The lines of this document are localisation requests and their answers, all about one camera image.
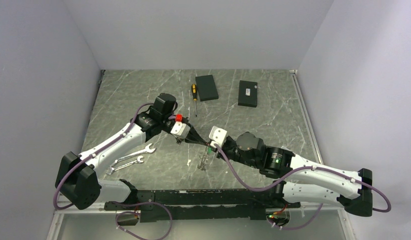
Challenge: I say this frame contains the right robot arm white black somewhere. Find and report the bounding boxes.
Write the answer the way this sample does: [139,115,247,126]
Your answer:
[210,132,374,217]

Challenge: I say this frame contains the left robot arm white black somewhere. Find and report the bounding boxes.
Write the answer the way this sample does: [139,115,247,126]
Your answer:
[53,93,210,210]

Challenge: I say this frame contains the silver wrench upper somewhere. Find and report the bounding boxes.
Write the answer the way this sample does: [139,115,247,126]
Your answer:
[110,143,156,167]

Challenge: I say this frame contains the silver wrench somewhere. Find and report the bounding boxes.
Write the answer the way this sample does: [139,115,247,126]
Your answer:
[110,143,156,167]
[105,156,144,175]

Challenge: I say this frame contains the yellow black screwdriver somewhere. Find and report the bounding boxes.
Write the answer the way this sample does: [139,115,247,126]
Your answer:
[191,84,198,117]

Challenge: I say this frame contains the black box left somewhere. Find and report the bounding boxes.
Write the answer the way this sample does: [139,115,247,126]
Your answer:
[195,74,219,102]

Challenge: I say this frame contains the black box with label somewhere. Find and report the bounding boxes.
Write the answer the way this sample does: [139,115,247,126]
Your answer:
[237,80,258,108]

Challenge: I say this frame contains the silver wrench lower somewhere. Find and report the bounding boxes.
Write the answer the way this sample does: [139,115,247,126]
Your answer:
[105,156,144,175]

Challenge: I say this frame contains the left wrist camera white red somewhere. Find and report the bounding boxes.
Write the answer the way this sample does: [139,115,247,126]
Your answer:
[168,114,191,139]

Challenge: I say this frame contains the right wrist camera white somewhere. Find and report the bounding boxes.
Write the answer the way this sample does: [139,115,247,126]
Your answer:
[208,125,228,149]

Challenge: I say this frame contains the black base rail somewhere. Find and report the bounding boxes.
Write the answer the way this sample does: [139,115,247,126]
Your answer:
[104,188,301,223]

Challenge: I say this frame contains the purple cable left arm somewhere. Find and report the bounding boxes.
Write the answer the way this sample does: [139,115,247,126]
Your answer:
[52,102,178,240]

